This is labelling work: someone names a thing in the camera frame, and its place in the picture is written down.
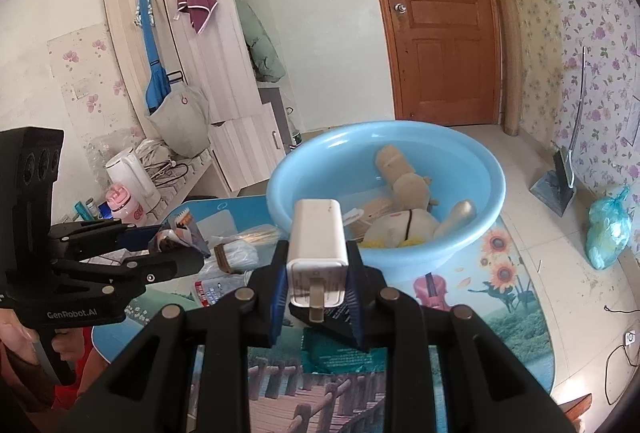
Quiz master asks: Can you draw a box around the white USB charger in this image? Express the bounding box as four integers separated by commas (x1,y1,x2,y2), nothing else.
286,199,348,323

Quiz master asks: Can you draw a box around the person's left hand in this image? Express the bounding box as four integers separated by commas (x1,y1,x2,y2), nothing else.
0,306,94,369

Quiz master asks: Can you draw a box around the pink cup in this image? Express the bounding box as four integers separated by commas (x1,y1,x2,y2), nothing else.
105,184,146,226

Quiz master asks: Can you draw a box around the white electric kettle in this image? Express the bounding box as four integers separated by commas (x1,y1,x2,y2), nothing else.
105,147,160,213

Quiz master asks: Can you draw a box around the crumpled clear plastic bag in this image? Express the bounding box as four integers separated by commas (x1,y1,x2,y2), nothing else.
191,224,283,307

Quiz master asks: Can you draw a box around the grey tote bag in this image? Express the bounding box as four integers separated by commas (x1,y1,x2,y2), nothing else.
148,82,210,158

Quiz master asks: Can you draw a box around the light wood wardrobe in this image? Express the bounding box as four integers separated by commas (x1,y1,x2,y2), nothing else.
104,0,285,198

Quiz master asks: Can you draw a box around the beige plush toy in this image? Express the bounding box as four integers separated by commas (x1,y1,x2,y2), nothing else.
343,145,476,249

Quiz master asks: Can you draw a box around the cyan plastic garbage bag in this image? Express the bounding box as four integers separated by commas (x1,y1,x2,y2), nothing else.
586,186,631,271

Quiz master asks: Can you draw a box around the light blue plastic basin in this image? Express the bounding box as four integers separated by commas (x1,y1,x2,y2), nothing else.
266,121,506,287

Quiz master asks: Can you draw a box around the green hanging jacket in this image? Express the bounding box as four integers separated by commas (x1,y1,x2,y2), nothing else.
235,0,285,84

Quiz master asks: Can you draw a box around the rolled beige mat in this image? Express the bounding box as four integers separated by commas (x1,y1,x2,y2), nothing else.
497,0,524,136

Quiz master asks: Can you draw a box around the brown wooden door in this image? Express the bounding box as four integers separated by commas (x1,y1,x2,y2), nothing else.
378,0,500,126

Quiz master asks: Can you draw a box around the black floor cable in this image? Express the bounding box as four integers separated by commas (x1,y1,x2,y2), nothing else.
602,304,640,406

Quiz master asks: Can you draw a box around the blue hanging strap bag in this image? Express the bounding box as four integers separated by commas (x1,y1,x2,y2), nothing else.
136,0,171,114

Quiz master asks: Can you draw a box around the dustpan with long handle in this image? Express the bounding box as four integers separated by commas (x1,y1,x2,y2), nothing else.
529,47,587,217

